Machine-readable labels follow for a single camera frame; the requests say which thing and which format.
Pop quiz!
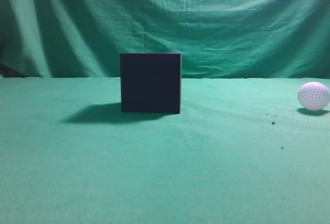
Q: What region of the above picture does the green table cloth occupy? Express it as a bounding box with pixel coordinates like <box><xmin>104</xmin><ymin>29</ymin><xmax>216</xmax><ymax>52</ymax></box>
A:
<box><xmin>1</xmin><ymin>78</ymin><xmax>329</xmax><ymax>223</ymax></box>

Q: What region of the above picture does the white dimpled golf ball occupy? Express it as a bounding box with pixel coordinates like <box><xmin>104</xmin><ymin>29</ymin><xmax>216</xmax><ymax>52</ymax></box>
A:
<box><xmin>297</xmin><ymin>82</ymin><xmax>329</xmax><ymax>111</ymax></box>

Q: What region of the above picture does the green backdrop cloth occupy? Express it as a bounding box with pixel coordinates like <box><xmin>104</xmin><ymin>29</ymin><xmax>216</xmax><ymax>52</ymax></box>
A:
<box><xmin>1</xmin><ymin>0</ymin><xmax>329</xmax><ymax>78</ymax></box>

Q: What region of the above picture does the dark navy cube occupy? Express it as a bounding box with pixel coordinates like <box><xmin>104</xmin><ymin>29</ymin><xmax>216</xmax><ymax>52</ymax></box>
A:
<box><xmin>120</xmin><ymin>53</ymin><xmax>182</xmax><ymax>114</ymax></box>

